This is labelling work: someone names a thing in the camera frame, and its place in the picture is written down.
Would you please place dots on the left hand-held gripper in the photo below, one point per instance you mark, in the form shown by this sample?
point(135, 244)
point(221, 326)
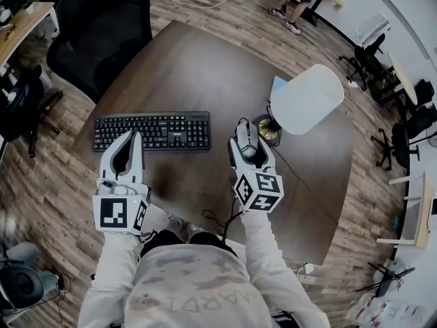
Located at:
point(109, 214)

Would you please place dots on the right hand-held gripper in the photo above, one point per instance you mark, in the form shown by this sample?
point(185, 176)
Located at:
point(266, 186)

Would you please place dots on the grey computer mouse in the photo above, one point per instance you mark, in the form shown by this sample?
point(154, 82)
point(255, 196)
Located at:
point(247, 138)

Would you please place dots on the black keyboard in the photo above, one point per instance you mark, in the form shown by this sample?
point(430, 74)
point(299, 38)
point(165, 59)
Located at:
point(170, 132)

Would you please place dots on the person's left forearm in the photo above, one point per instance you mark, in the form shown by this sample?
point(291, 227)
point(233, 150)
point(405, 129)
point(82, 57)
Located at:
point(109, 279)

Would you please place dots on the person's right forearm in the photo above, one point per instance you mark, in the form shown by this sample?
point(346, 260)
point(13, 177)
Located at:
point(273, 272)

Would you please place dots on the person's left shoe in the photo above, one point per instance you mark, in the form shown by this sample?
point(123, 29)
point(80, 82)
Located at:
point(175, 225)

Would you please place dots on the blue notebook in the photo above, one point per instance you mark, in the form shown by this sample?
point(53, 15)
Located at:
point(278, 84)

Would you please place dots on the person's left leg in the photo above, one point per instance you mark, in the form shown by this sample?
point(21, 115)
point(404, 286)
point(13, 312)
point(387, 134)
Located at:
point(160, 241)

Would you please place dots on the person's leg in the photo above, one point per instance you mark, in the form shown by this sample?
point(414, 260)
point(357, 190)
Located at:
point(160, 241)
point(211, 239)

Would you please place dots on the white shade table lamp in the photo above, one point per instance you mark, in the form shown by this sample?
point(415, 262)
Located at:
point(307, 97)

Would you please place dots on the person's right leg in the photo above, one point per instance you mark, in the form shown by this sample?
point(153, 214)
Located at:
point(211, 239)

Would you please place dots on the black chair with bags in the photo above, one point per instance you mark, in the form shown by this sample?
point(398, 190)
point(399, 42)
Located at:
point(24, 104)

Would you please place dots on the white power strip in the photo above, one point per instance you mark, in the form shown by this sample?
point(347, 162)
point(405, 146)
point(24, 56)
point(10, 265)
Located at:
point(308, 269)

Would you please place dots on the black mesh office chair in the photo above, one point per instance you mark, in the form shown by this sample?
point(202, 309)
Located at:
point(99, 33)

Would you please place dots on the person's beige sweatshirt torso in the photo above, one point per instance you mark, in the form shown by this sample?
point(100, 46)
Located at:
point(194, 285)

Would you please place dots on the black swivel chair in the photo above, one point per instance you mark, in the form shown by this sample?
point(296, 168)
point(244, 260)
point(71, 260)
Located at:
point(401, 142)
point(367, 58)

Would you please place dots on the grey round device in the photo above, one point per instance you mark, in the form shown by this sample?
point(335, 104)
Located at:
point(24, 282)

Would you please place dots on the white round table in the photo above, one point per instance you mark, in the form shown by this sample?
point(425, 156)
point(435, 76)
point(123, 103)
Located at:
point(404, 77)

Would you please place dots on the light wooden desk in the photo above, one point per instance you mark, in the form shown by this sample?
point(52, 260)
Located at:
point(24, 22)

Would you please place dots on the black router with antennas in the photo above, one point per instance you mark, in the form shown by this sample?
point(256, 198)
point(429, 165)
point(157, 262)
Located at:
point(385, 282)

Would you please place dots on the white folded sheets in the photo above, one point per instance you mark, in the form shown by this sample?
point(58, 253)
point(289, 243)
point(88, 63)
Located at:
point(373, 27)

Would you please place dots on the black backpack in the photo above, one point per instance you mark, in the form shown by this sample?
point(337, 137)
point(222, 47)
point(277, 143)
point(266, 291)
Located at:
point(425, 91)

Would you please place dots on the pack of clear bottles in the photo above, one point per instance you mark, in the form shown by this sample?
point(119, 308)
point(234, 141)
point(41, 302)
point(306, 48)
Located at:
point(372, 309)

